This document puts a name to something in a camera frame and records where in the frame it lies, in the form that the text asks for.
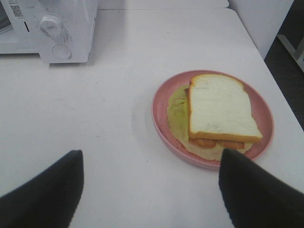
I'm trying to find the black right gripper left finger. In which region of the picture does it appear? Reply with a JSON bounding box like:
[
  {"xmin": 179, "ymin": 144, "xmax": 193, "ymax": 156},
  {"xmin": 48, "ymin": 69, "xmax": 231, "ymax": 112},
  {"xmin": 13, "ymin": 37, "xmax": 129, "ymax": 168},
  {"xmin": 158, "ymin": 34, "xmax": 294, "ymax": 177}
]
[{"xmin": 0, "ymin": 150, "xmax": 84, "ymax": 228}]

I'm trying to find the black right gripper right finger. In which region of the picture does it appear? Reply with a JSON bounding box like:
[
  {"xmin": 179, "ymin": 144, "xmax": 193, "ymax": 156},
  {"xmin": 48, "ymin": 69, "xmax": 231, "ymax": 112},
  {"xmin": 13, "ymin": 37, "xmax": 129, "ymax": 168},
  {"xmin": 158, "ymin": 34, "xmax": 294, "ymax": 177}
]
[{"xmin": 219, "ymin": 149, "xmax": 304, "ymax": 228}]

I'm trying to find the toast sandwich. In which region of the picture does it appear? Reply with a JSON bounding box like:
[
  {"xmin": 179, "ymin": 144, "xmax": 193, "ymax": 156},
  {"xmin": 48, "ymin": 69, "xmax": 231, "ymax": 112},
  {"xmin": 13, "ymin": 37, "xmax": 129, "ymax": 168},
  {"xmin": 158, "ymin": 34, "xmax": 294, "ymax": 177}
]
[{"xmin": 167, "ymin": 74, "xmax": 263, "ymax": 161}]

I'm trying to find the pink plate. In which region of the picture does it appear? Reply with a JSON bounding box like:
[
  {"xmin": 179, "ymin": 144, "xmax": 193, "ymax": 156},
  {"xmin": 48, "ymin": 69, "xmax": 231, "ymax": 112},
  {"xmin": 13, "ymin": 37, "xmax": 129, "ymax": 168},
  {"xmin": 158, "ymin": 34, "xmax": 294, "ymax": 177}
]
[{"xmin": 151, "ymin": 70, "xmax": 275, "ymax": 170}]

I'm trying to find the round white door button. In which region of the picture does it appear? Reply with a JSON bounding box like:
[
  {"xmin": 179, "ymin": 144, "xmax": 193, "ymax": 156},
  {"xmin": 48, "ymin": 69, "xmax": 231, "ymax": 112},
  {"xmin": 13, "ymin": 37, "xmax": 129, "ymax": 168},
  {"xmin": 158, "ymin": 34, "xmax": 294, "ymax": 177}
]
[{"xmin": 52, "ymin": 45, "xmax": 72, "ymax": 59}]

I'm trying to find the white timer knob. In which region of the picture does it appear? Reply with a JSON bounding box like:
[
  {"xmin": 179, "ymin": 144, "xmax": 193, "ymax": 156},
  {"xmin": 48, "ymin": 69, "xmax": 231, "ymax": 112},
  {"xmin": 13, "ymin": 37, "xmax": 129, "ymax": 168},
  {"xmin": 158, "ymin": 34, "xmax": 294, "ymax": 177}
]
[{"xmin": 39, "ymin": 15, "xmax": 64, "ymax": 38}]

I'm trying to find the white microwave oven body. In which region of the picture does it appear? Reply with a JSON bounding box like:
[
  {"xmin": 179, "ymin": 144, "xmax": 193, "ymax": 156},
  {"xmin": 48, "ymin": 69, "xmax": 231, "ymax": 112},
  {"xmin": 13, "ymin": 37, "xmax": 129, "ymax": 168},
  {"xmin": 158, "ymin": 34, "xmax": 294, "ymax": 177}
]
[{"xmin": 0, "ymin": 0, "xmax": 98, "ymax": 64}]

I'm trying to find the white table leg frame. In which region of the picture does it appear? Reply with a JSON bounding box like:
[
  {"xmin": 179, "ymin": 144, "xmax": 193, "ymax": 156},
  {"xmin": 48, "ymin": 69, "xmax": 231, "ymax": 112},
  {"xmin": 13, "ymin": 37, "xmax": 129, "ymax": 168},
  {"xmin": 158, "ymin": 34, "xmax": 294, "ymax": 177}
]
[{"xmin": 276, "ymin": 34, "xmax": 304, "ymax": 71}]

